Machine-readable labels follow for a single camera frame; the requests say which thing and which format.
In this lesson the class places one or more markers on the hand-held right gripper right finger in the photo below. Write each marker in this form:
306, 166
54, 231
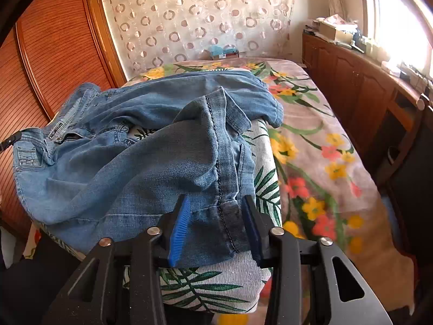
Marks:
252, 233

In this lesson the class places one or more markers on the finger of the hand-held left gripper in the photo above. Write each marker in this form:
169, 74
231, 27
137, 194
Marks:
10, 141

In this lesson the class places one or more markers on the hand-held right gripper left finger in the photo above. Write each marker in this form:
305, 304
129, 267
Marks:
178, 233

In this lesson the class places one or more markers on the blue denim pants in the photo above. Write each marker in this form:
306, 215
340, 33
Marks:
135, 162

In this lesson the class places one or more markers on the floral bedspread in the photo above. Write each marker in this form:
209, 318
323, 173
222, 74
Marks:
321, 125

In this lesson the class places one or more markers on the person's dark clothing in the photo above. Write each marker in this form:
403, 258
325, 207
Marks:
33, 287

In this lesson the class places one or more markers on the black chair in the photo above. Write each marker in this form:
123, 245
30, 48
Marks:
412, 182

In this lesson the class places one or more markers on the wooden cabinet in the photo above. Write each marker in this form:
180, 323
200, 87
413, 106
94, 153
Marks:
355, 84

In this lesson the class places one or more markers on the teal box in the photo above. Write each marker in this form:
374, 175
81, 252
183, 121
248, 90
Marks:
223, 52

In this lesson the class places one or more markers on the window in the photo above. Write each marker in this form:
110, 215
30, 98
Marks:
399, 17

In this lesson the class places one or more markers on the circle pattern wall curtain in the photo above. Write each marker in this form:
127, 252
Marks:
203, 17

